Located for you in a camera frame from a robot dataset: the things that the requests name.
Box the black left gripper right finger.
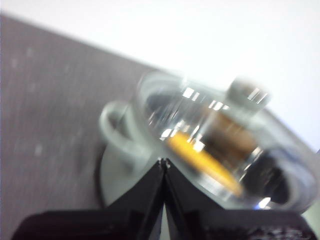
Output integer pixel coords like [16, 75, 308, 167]
[163, 158, 316, 240]

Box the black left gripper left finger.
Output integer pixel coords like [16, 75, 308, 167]
[11, 159, 165, 240]

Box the yellow corn cob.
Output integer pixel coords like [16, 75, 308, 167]
[166, 131, 245, 198]

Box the pale green electric steamer pot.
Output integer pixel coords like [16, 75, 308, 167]
[98, 71, 318, 213]

